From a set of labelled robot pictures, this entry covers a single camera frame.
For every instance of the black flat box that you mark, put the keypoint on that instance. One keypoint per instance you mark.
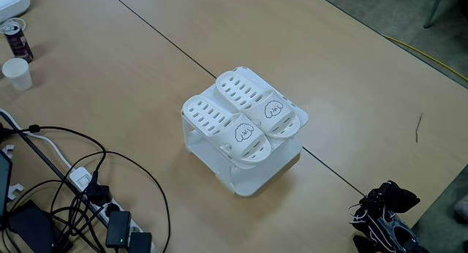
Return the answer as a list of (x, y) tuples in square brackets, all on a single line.
[(33, 227)]

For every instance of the white power strip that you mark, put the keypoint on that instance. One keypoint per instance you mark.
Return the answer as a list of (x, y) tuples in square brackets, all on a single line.
[(82, 180)]

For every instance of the purple drink can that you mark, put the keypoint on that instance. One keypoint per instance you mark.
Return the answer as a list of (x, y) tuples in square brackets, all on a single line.
[(20, 44)]

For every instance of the white box device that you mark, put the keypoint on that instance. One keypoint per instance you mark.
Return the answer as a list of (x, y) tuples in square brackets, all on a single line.
[(12, 2)]

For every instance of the black charger plug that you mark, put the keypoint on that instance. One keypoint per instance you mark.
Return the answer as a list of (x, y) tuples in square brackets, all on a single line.
[(98, 194)]

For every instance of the black power adapter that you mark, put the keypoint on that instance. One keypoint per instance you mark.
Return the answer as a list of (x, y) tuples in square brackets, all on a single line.
[(140, 244), (117, 227)]

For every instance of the black power brick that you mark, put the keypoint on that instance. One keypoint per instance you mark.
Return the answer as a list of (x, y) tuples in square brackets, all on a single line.
[(1, 133)]

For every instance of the person's shoe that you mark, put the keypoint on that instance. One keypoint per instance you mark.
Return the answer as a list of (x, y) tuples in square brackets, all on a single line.
[(462, 209)]

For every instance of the white plastic bracket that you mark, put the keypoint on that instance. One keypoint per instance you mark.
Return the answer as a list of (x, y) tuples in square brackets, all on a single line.
[(8, 149), (14, 191)]

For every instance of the white slipper with dog print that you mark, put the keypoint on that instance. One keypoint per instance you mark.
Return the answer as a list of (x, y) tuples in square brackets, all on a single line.
[(241, 90), (219, 128)]

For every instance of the white paper cup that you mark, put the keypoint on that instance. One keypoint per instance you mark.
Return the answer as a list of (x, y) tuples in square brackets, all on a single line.
[(17, 74)]

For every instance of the white two-tier shoe rack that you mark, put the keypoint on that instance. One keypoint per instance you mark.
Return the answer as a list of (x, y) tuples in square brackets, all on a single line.
[(256, 172)]

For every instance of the grey chair leg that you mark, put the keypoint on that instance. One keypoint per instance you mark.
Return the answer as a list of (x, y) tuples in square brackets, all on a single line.
[(433, 11)]

